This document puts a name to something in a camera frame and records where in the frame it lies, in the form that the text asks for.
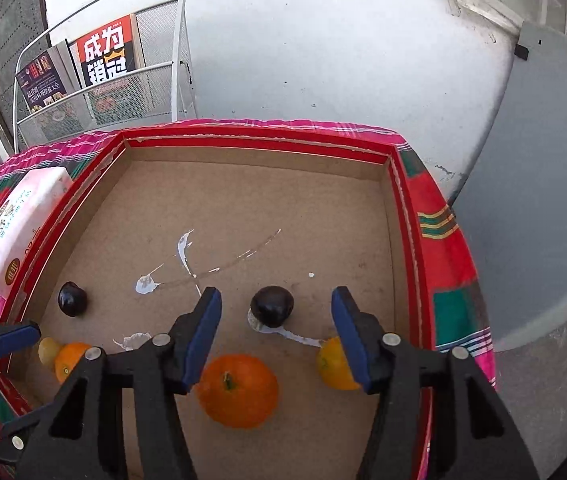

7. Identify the dark cookbook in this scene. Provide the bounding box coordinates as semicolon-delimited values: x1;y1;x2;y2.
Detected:
16;50;84;136

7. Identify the small orange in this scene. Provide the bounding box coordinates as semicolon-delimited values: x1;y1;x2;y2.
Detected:
54;342;93;385
316;336;361;392

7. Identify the red cardboard box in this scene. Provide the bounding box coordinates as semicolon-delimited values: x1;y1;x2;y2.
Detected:
0;125;437;480

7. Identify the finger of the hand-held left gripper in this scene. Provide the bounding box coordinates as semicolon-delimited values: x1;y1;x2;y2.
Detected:
0;321;42;361
0;402;59;463

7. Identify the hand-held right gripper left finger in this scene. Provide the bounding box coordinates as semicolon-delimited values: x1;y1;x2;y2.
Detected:
14;286;223;480

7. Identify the large orange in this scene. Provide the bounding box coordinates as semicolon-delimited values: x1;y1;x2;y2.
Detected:
197;353;280;430

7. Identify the pink tissue pack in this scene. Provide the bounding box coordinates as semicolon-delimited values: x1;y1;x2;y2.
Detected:
0;168;74;298

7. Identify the studded grey door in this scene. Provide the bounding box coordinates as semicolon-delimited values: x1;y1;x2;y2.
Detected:
0;0;47;151

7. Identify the small green yellow fruit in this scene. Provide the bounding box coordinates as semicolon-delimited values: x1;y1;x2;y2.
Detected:
38;337;63;367

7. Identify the plaid tablecloth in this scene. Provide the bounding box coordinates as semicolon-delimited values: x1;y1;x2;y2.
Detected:
0;119;497;480

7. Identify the white metal mesh rack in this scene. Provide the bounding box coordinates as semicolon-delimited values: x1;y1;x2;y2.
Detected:
12;0;198;153

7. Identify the red and black book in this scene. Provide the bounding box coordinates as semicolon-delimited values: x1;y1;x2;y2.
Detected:
70;14;152;126

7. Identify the dark purple plum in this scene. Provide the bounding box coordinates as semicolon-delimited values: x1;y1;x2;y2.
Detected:
58;281;88;318
250;286;294;330

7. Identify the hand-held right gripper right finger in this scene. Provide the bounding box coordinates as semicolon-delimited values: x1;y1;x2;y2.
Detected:
331;286;539;480

